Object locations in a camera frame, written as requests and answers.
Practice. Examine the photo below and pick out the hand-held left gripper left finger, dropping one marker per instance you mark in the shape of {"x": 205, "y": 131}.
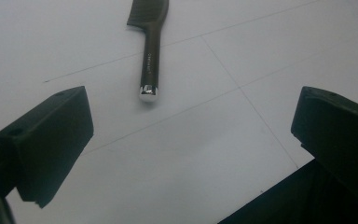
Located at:
{"x": 48, "y": 146}

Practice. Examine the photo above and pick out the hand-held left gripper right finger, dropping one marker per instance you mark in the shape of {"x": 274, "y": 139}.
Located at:
{"x": 338, "y": 133}

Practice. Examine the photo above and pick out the dark brown comb silver cap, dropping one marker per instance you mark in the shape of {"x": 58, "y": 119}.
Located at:
{"x": 150, "y": 56}

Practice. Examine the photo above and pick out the white paper sheet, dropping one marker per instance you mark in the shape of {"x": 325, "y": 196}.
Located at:
{"x": 199, "y": 140}

